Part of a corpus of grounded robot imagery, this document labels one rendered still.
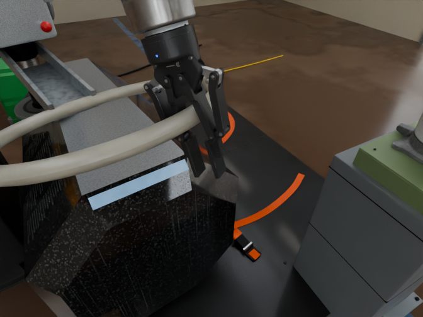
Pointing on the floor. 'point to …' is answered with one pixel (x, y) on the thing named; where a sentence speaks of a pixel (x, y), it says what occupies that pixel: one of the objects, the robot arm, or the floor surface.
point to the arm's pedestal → (362, 245)
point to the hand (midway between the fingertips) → (205, 156)
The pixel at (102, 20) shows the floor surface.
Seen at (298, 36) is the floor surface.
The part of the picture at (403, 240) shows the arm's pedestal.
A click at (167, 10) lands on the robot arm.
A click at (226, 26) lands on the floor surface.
